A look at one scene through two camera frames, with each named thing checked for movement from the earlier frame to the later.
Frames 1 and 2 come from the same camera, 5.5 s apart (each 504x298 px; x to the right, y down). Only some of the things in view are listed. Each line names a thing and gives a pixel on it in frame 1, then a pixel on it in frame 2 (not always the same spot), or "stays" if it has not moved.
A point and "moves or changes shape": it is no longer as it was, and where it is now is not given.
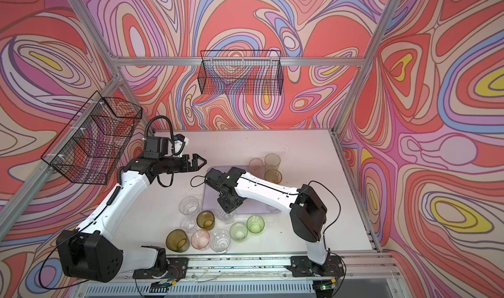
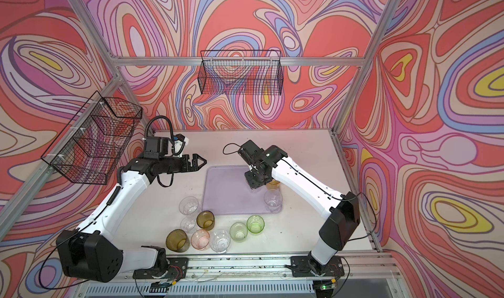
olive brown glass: x=206 y=220 stays
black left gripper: x=194 y=167 stays
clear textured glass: x=224 y=216 moves or changes shape
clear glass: x=188 y=205 stays
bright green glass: x=255 y=224 stays
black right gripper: x=227 y=207 → x=249 y=175
